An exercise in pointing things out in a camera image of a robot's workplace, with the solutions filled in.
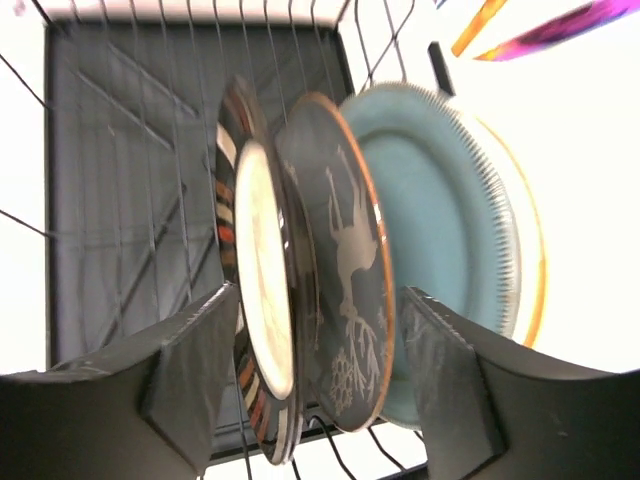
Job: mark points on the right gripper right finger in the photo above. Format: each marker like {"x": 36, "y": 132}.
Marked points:
{"x": 490, "y": 408}

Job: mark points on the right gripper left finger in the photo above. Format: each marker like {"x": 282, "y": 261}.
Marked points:
{"x": 144, "y": 407}

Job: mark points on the cream and yellow plate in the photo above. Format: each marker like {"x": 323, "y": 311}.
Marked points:
{"x": 532, "y": 253}

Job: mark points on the blue-grey ceramic plate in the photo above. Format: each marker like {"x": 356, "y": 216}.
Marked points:
{"x": 449, "y": 220}

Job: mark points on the grey reindeer plate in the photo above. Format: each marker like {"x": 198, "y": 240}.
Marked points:
{"x": 353, "y": 340}

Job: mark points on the black striped plate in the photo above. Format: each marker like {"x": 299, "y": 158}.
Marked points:
{"x": 265, "y": 250}

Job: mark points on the purple utensil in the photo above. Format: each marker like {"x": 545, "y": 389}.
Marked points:
{"x": 559, "y": 29}

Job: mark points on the black wire dish rack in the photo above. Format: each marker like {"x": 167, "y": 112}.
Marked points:
{"x": 108, "y": 143}

